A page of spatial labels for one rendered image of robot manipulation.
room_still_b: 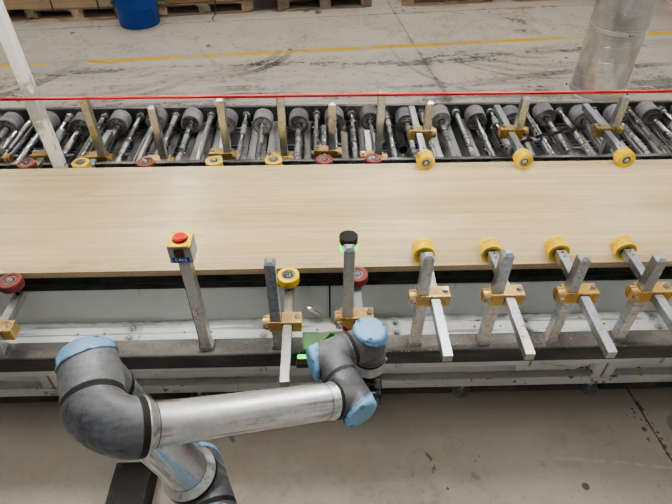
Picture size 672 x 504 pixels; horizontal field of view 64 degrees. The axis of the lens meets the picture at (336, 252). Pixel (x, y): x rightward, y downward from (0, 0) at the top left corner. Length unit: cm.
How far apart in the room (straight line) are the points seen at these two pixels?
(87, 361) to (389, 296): 128
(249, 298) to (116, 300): 51
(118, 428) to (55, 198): 168
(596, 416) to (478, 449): 61
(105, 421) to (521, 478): 194
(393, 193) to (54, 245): 138
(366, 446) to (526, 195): 132
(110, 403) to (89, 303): 125
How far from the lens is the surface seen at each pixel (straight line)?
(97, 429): 107
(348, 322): 187
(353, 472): 252
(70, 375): 113
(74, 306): 233
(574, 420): 286
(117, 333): 230
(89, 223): 239
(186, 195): 241
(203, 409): 112
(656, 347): 232
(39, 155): 303
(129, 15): 711
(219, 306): 217
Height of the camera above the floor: 227
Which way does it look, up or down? 42 degrees down
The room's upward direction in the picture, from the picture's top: straight up
